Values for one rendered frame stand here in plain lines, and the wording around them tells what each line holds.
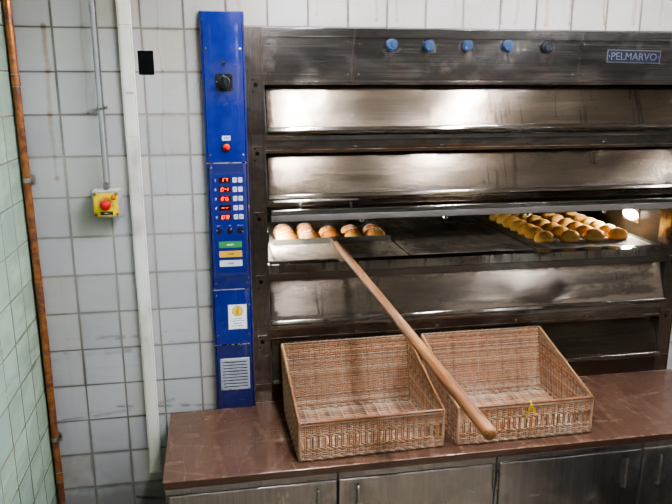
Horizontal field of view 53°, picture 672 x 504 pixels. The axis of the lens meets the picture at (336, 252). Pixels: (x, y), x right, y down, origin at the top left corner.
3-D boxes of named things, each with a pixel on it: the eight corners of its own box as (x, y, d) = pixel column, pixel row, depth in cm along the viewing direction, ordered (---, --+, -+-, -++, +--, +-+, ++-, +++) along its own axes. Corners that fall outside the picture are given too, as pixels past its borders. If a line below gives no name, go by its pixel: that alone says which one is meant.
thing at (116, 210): (96, 214, 259) (93, 188, 257) (123, 213, 261) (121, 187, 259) (92, 218, 252) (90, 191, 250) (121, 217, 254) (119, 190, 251)
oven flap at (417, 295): (271, 326, 282) (268, 278, 283) (661, 302, 313) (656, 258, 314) (272, 326, 278) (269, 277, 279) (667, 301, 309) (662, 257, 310)
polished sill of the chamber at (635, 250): (267, 270, 283) (267, 261, 282) (658, 252, 314) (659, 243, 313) (268, 274, 277) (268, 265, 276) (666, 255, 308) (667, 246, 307)
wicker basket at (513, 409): (416, 391, 300) (418, 332, 293) (535, 381, 310) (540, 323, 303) (455, 447, 253) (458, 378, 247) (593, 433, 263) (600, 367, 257)
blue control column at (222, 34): (217, 359, 482) (203, 41, 430) (240, 357, 485) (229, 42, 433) (222, 530, 298) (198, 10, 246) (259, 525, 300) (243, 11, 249)
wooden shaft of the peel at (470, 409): (498, 441, 143) (499, 428, 142) (484, 443, 142) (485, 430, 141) (339, 247, 305) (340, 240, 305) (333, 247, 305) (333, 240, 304)
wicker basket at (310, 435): (279, 403, 288) (278, 342, 282) (407, 391, 299) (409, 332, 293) (296, 464, 242) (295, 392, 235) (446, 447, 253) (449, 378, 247)
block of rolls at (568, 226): (486, 219, 369) (486, 209, 368) (567, 216, 377) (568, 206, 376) (537, 244, 311) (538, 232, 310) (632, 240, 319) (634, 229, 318)
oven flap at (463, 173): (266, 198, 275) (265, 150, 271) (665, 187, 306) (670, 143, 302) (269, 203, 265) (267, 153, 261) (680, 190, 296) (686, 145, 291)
